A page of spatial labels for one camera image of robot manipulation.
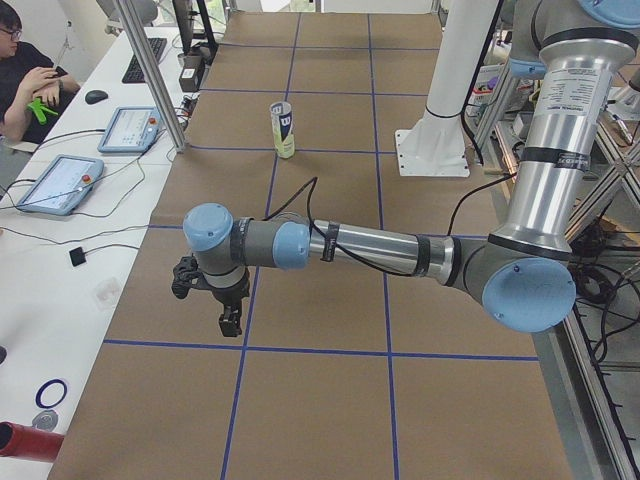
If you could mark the teach pendant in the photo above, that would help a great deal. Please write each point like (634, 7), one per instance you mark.
(65, 183)
(131, 130)

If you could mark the black monitor stand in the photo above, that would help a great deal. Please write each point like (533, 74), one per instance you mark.
(196, 33)

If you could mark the seated person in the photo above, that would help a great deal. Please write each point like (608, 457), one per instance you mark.
(28, 75)

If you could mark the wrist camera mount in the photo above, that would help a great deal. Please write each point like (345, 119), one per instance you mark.
(187, 276)

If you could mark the small black square device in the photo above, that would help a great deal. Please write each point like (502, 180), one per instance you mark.
(77, 256)

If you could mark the black box on table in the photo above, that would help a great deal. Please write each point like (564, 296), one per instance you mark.
(193, 68)

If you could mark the blue tape roll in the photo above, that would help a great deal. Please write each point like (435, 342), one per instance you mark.
(51, 393)

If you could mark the teach pendant near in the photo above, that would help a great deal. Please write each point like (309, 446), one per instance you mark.
(65, 183)

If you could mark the grey tape roll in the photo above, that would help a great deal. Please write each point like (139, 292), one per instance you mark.
(46, 420)

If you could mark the teach pendant far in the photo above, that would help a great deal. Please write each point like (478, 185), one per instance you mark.
(131, 130)

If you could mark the aluminium frame post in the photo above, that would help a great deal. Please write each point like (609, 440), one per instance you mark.
(143, 52)

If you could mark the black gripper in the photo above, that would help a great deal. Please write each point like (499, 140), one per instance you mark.
(228, 298)

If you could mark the black computer mouse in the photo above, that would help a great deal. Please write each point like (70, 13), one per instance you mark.
(93, 97)

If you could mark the red cylinder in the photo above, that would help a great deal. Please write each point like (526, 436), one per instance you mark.
(29, 443)

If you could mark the Wilson tennis ball can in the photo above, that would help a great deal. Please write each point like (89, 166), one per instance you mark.
(281, 119)

